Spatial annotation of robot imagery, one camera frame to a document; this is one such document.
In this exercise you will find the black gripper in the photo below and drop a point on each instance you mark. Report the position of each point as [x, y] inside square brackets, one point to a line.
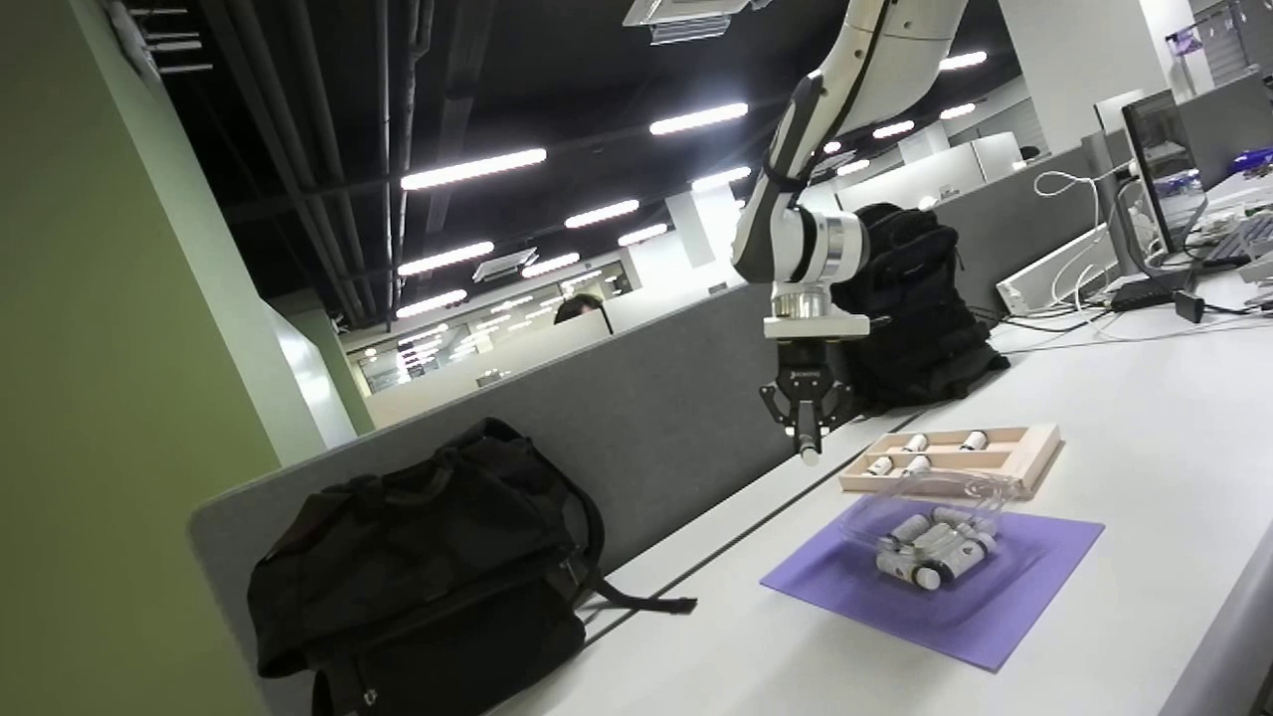
[806, 364]

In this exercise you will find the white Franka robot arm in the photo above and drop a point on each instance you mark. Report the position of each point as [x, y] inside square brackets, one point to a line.
[875, 53]

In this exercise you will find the light wooden compartment tray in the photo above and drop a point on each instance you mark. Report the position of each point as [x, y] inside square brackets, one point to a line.
[1015, 468]

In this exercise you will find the grey desk partition panel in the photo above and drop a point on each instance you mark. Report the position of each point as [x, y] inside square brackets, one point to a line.
[662, 398]

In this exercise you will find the white ceiling strip light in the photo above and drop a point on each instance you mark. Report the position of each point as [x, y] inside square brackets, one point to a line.
[963, 61]
[444, 255]
[552, 264]
[696, 118]
[643, 232]
[475, 167]
[431, 303]
[720, 177]
[603, 211]

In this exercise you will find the black desk lamp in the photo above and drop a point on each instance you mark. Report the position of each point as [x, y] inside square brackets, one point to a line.
[582, 308]

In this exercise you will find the white rectangular desk box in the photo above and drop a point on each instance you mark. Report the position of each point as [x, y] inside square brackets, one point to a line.
[1054, 271]

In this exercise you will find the white background cabinet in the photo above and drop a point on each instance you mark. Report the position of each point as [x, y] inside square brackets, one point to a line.
[969, 166]

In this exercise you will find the purple mat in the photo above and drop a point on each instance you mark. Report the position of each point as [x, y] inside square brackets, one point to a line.
[1009, 617]

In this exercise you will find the small black desk box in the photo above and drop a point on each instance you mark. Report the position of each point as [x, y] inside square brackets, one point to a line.
[1139, 293]

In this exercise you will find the black power adapter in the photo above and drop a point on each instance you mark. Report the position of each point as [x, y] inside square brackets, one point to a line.
[1191, 308]

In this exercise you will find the ceiling air conditioner vent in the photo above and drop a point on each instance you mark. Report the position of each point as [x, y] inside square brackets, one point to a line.
[691, 19]

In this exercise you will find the large black duffel backpack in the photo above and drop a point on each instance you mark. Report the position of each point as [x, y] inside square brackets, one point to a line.
[423, 572]

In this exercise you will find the dark computer monitor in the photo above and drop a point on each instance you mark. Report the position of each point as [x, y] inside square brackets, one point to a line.
[1159, 143]

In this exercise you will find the grey rear desk panel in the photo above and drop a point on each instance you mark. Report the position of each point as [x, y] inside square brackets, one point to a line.
[1225, 126]

